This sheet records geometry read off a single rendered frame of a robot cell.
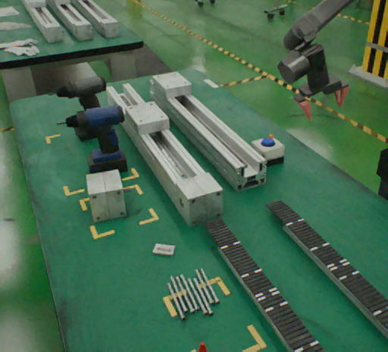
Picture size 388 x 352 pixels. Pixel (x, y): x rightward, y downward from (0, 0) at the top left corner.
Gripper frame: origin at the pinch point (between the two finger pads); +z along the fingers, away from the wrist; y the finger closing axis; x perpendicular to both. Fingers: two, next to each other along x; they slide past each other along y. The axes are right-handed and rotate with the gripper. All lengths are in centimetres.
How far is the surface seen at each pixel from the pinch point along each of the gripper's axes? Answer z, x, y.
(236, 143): 5.2, 11.0, -25.6
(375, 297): 14, -51, -19
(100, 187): -9, -4, -67
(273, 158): 13.9, 7.6, -16.6
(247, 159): 7.8, 4.2, -25.2
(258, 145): 9.3, 11.4, -18.9
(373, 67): 134, 244, 156
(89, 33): -8, 181, -65
